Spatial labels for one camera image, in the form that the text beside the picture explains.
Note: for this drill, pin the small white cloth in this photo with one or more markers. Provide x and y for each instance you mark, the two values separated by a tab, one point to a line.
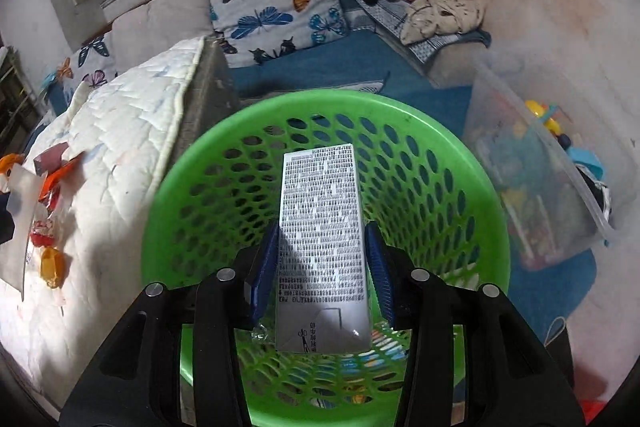
80	99

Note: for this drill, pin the metal storage shelf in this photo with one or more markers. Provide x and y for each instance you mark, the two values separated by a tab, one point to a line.
15	92

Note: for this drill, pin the green plastic mesh basket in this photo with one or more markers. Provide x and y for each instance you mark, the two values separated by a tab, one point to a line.
325	102

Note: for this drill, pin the yellow orange candy wrapper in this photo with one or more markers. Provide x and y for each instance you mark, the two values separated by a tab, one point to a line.
52	267

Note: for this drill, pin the red and white candy wrapper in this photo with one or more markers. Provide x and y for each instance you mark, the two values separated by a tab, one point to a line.
42	233

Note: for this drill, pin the snack packets on blanket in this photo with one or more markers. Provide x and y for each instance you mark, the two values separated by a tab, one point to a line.
17	232

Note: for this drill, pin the blue patterned folded blanket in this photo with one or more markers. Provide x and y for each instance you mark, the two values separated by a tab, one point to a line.
385	14

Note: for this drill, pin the yellow plastic toy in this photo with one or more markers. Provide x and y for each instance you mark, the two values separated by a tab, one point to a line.
542	113

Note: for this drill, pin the cream spotted cloth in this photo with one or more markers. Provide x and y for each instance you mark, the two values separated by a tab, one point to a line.
440	14

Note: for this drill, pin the blue bed sheet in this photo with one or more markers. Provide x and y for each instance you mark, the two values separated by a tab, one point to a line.
350	67

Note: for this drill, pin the light blue plastic toy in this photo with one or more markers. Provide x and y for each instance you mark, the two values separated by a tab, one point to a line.
586	159

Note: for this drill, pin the large butterfly print pillow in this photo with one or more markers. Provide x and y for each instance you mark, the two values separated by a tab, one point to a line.
270	7

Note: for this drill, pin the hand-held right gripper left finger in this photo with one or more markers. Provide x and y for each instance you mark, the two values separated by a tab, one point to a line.
265	268

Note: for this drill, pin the clear plastic storage bin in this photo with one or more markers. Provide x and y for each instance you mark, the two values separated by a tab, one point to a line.
525	167

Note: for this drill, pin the small butterfly print pillow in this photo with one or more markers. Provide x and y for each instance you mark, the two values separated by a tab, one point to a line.
95	52

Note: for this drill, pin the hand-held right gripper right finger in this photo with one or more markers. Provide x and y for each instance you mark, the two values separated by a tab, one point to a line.
380	268

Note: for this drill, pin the white quilted blanket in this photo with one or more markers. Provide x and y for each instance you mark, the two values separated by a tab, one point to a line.
130	132

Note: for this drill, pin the plain beige pillow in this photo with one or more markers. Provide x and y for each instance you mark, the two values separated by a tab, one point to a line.
160	22

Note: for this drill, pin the dark red small box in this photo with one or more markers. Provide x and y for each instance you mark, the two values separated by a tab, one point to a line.
50	158

